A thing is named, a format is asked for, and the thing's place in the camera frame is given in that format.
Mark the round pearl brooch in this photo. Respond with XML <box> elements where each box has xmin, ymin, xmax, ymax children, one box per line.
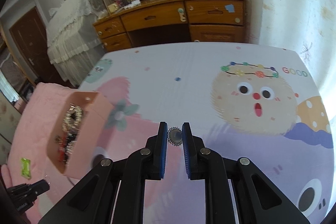
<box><xmin>167</xmin><ymin>127</ymin><xmax>183</xmax><ymax>146</ymax></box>

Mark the green small packet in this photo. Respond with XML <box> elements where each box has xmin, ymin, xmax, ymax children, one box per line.
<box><xmin>21</xmin><ymin>158</ymin><xmax>31</xmax><ymax>180</ymax></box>

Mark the pink plastic tray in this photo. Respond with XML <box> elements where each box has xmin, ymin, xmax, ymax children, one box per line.
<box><xmin>46</xmin><ymin>91</ymin><xmax>112</xmax><ymax>179</ymax></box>

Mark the brown wooden door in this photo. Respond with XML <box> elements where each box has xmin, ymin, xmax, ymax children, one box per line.
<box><xmin>9</xmin><ymin>7</ymin><xmax>59</xmax><ymax>83</ymax></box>

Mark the wooden desk with drawers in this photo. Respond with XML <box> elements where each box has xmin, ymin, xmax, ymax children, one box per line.
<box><xmin>93</xmin><ymin>0</ymin><xmax>245</xmax><ymax>52</ymax></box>

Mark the yellow mug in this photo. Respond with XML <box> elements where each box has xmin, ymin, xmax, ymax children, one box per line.
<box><xmin>108</xmin><ymin>3</ymin><xmax>120</xmax><ymax>14</ymax></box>

